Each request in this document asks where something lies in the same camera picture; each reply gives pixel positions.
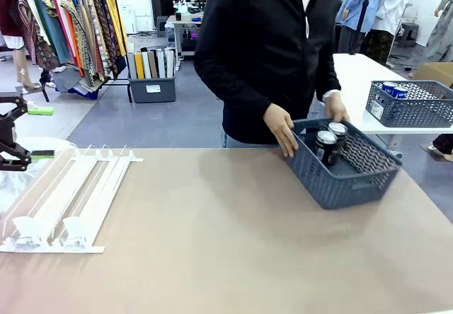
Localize yellow hanging garment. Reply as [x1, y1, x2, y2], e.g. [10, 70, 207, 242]
[100, 0, 127, 58]

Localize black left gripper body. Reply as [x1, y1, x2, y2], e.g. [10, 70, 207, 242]
[0, 115, 18, 152]

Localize orange hanging garment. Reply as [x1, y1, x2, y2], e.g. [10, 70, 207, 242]
[65, 9, 86, 78]

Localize black plastic stool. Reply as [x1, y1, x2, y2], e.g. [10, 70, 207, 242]
[398, 22, 420, 48]

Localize grey plastic woven basket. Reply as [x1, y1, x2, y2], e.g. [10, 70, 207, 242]
[365, 80, 453, 129]
[285, 117, 403, 211]

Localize person's right hand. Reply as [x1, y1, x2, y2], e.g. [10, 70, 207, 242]
[263, 102, 300, 158]

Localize yellow sample board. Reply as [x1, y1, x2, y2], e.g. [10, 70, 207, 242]
[134, 52, 145, 80]

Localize white sample board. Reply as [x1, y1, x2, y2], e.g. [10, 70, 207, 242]
[141, 51, 152, 80]

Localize white coat on mannequin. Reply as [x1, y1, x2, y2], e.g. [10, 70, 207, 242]
[371, 0, 413, 36]

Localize mannequin legs with shoes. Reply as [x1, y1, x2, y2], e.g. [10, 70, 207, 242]
[13, 47, 42, 91]

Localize person's left hand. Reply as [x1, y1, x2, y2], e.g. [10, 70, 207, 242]
[323, 93, 352, 124]

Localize white dispenser pusher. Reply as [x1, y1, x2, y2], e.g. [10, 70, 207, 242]
[13, 215, 46, 240]
[62, 216, 90, 240]

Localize grey folded cloth pile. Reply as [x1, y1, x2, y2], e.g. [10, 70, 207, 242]
[49, 65, 84, 94]

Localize person in black jacket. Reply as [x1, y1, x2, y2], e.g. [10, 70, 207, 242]
[193, 0, 343, 149]

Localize dark patterned hanging garment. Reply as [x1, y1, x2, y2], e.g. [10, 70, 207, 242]
[84, 0, 120, 80]

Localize black beverage can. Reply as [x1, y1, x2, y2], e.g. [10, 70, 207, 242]
[314, 129, 338, 167]

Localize white can dispenser rack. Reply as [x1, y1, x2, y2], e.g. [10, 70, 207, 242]
[0, 144, 144, 254]

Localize maroon hanging garment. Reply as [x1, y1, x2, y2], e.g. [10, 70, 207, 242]
[0, 0, 23, 37]

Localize black Pepsi can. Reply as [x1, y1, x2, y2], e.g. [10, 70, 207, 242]
[327, 122, 350, 152]

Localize brown patterned hanging garment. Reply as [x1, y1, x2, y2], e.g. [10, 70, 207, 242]
[17, 0, 60, 71]

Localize beige green patterned garment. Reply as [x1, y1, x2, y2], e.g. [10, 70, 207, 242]
[59, 0, 107, 82]

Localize grey metal workbench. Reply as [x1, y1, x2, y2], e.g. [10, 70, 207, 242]
[165, 13, 199, 61]

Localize brown cardboard box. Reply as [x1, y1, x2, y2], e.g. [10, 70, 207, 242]
[412, 62, 453, 89]

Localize grey plastic storage bin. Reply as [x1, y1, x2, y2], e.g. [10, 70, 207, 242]
[127, 75, 177, 104]

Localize brown sample board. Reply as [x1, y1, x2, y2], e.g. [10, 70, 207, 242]
[147, 50, 159, 79]

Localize teal hanging garment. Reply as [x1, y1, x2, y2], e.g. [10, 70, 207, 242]
[30, 0, 72, 66]

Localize black stand pole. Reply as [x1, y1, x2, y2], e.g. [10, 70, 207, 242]
[348, 0, 377, 55]

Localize white side table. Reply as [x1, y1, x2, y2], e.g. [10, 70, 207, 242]
[332, 52, 453, 160]

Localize person's right forearm black sleeve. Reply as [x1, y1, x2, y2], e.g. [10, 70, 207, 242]
[222, 89, 279, 132]

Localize person's left forearm black sleeve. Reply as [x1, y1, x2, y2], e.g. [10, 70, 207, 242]
[318, 45, 343, 98]

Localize light grey sample board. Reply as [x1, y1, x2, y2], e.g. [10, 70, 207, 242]
[156, 48, 167, 79]
[164, 47, 176, 79]

